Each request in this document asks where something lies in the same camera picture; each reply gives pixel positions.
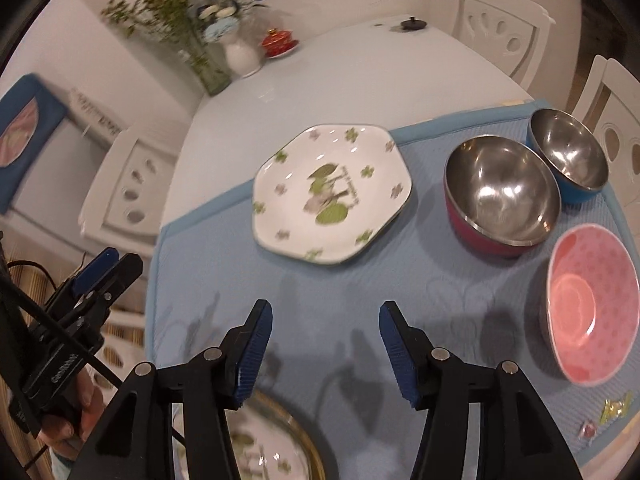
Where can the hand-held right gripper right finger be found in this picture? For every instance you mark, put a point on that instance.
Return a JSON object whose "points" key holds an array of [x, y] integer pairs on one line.
{"points": [[395, 355]]}

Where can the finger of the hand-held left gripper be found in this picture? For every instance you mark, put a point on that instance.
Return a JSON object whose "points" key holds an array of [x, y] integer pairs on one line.
{"points": [[95, 270], [122, 275]]}

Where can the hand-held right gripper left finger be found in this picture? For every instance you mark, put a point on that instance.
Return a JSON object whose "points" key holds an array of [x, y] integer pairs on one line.
{"points": [[255, 350]]}

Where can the gold-rimmed floral plate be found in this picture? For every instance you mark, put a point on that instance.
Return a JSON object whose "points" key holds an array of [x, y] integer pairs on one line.
{"points": [[270, 440]]}

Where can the white hexagonal floral plate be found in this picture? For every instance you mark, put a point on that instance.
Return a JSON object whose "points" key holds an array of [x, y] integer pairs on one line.
{"points": [[300, 200]]}

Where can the blue bowl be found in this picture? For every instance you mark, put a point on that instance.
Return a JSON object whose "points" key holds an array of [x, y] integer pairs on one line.
{"points": [[500, 195]]}

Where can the pink ceramic bowl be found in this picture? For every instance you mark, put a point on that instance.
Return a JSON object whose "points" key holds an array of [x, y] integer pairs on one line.
{"points": [[590, 300]]}

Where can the stainless steel bowl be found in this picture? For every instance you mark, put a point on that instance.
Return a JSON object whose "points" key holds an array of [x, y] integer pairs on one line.
{"points": [[565, 145]]}

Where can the person's left hand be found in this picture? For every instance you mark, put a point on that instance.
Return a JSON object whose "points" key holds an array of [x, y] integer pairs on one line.
{"points": [[90, 400]]}

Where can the light blue table mat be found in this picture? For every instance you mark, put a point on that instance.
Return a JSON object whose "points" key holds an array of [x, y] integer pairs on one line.
{"points": [[350, 300]]}

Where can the white wooden chair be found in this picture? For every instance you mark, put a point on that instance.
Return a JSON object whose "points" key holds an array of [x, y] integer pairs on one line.
{"points": [[500, 25], [612, 110], [125, 355], [130, 185]]}

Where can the blue pink cloth cover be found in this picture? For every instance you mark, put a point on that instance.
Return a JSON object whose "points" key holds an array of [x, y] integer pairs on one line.
{"points": [[35, 100]]}

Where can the red wrapped candy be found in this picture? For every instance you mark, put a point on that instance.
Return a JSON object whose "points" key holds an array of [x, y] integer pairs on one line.
{"points": [[588, 430]]}

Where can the glass vase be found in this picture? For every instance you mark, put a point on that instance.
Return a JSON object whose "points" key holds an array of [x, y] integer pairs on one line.
{"points": [[212, 72]]}

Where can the white ceramic vase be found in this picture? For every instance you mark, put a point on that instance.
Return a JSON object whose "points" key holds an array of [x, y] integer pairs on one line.
{"points": [[243, 57]]}

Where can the blue artificial flowers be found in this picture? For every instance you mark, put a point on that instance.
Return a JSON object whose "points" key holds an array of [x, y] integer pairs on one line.
{"points": [[222, 25]]}

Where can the green plant sprigs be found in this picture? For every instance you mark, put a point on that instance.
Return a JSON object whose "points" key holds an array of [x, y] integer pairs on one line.
{"points": [[160, 5]]}

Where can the red lidded cup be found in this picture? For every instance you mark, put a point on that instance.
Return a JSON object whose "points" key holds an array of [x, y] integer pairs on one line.
{"points": [[277, 42]]}

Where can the small black knob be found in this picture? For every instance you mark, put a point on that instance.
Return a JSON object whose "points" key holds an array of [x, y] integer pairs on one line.
{"points": [[412, 24]]}

